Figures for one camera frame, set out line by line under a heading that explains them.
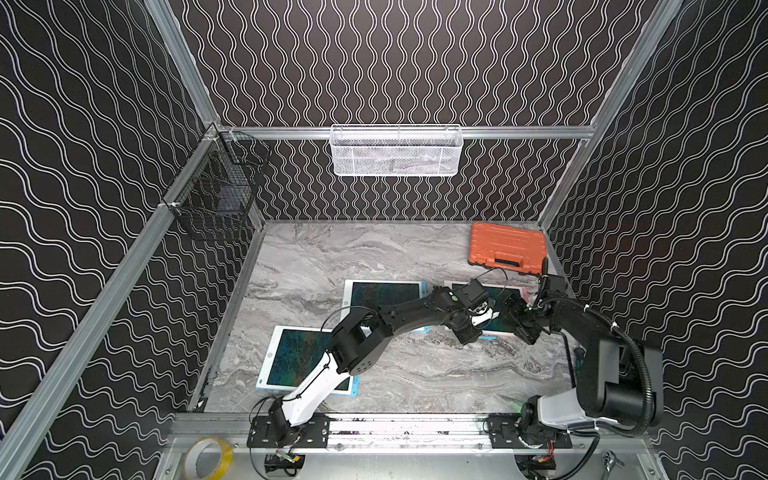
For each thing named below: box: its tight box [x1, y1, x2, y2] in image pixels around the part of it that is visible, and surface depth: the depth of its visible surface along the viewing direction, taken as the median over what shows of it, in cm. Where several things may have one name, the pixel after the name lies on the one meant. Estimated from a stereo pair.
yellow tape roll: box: [183, 436, 233, 480], surface depth 72 cm
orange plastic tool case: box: [468, 222, 547, 276], surface depth 109 cm
